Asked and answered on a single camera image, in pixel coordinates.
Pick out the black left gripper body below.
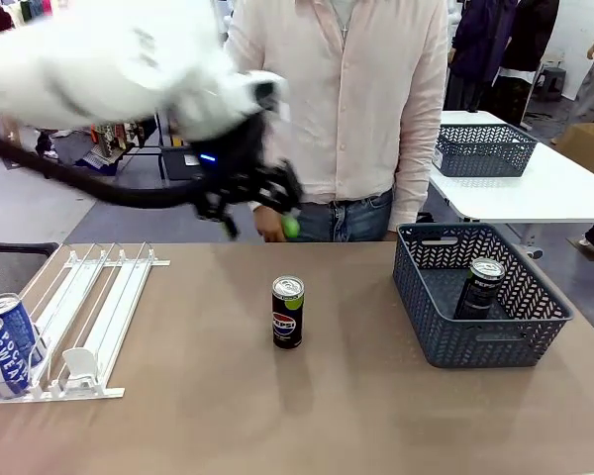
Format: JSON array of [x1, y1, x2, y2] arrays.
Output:
[[186, 112, 274, 195]]

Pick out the black Pepsi can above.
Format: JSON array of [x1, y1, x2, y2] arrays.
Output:
[[271, 275, 305, 350], [453, 257, 507, 321]]

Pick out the grey-blue woven plastic basket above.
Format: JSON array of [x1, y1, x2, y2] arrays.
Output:
[[391, 222, 575, 369], [432, 123, 541, 179]]

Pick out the blue Pocari Sweat can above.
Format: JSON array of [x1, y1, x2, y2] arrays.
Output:
[[0, 316, 32, 400], [0, 292, 49, 368]]

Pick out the person's left forearm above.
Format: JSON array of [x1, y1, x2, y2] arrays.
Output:
[[388, 142, 433, 233]]

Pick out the white dispenser pusher paddle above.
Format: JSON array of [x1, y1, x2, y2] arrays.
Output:
[[60, 346, 101, 386]]

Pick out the person's right hand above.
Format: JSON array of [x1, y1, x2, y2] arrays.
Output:
[[252, 202, 291, 244]]

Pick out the blue jeans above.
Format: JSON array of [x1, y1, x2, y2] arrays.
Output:
[[285, 187, 395, 243]]

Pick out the person in pink shirt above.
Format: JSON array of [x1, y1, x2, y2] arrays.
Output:
[[225, 0, 450, 234]]

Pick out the blue patterned cloth pile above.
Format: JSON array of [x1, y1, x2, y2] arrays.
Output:
[[73, 147, 124, 177]]

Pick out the black mesh chair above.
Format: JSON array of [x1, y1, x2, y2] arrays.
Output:
[[0, 240, 61, 309]]

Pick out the dark purple hanging coat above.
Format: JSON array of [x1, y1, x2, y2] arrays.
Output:
[[446, 0, 519, 86]]

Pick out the white side table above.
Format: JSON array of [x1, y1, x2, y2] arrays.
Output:
[[427, 109, 594, 248]]

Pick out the grey plastic stool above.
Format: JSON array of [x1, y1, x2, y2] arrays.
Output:
[[531, 65, 568, 103]]

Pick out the black hanging coat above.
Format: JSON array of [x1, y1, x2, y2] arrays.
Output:
[[498, 0, 561, 76]]

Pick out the brown cardboard box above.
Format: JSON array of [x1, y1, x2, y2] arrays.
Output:
[[553, 122, 594, 185]]

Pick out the black robot arm cable hose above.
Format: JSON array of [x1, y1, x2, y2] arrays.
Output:
[[0, 126, 209, 211]]

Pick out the white wire can dispenser rack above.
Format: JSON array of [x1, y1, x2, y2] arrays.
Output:
[[0, 240, 172, 406]]

